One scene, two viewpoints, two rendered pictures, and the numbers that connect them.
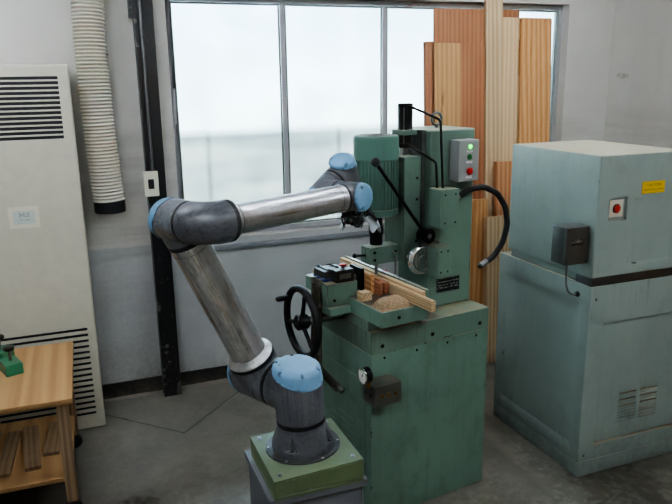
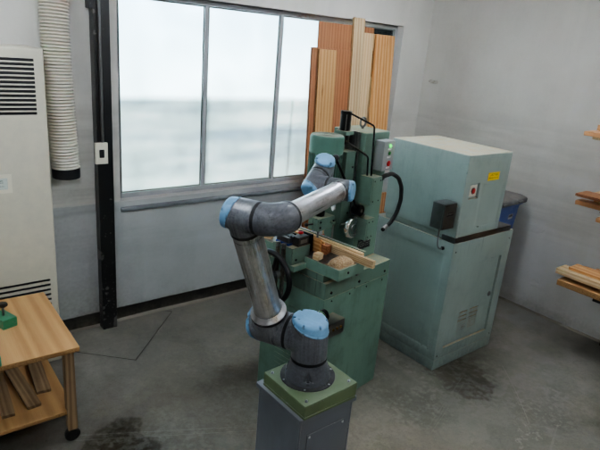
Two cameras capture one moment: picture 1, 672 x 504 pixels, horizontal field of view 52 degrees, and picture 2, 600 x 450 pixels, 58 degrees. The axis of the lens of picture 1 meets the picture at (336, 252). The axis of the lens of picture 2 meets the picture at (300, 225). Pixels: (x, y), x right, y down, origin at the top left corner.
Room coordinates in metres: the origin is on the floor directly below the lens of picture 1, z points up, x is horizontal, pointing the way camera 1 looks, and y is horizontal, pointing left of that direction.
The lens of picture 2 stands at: (0.09, 0.83, 1.92)
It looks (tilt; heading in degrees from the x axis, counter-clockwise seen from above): 18 degrees down; 341
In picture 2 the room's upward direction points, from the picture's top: 5 degrees clockwise
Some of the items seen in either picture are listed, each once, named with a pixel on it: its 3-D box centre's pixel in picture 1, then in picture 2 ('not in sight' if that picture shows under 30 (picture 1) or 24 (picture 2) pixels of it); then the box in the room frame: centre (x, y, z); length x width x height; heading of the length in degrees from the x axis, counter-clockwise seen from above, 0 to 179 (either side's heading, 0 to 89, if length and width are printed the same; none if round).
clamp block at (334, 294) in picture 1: (333, 289); (291, 250); (2.58, 0.01, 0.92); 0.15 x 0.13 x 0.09; 29
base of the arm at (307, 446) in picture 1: (301, 430); (308, 364); (1.92, 0.11, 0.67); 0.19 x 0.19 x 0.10
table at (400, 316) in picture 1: (352, 296); (301, 254); (2.62, -0.06, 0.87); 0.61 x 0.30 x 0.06; 29
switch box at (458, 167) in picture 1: (464, 160); (384, 154); (2.70, -0.51, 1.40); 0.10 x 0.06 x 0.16; 119
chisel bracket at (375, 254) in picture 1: (380, 254); (321, 223); (2.68, -0.18, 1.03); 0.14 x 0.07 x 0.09; 119
